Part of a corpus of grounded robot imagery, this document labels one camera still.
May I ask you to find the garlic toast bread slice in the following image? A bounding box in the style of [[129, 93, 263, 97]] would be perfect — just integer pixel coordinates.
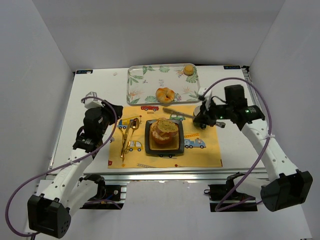
[[156, 118, 179, 134]]

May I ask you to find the large sugared round bread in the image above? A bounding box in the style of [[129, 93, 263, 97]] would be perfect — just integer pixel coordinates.
[[150, 118, 179, 145]]

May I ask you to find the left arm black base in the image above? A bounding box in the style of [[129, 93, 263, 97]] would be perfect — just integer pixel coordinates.
[[78, 174, 127, 210]]

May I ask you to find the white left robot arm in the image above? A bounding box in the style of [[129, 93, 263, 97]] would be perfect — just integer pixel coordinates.
[[27, 97, 123, 239]]

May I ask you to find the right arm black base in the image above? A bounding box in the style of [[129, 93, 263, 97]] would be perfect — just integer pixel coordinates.
[[203, 172, 258, 213]]

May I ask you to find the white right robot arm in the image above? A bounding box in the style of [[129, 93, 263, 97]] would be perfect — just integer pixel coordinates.
[[193, 84, 313, 212]]

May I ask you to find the twisted croissant bread roll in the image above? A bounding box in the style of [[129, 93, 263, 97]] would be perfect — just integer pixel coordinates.
[[155, 87, 175, 104]]

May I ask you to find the small round bread bun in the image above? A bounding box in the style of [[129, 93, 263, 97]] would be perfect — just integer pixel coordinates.
[[183, 64, 194, 76]]

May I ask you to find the gold spoon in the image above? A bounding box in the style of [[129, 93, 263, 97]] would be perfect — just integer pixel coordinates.
[[124, 117, 140, 158]]

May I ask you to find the gold knife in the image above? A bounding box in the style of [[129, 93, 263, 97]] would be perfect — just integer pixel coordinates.
[[120, 119, 134, 161]]

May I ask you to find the dark green mug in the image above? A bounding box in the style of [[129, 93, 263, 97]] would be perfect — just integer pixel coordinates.
[[192, 105, 208, 130]]

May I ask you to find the leaf pattern serving tray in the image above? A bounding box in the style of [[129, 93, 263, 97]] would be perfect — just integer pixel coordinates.
[[126, 63, 200, 106]]

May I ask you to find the yellow vehicle print placemat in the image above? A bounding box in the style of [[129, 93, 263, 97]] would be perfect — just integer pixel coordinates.
[[108, 105, 222, 169]]

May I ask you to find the black square amber plate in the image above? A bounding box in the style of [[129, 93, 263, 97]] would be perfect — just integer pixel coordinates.
[[144, 119, 184, 158]]

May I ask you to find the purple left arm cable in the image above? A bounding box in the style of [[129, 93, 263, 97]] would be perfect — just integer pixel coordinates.
[[4, 97, 121, 237]]

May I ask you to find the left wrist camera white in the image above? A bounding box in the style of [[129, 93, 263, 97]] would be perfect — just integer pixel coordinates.
[[81, 91, 103, 109]]

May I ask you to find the aluminium table frame rail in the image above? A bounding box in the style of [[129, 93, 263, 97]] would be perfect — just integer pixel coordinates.
[[48, 68, 258, 184]]

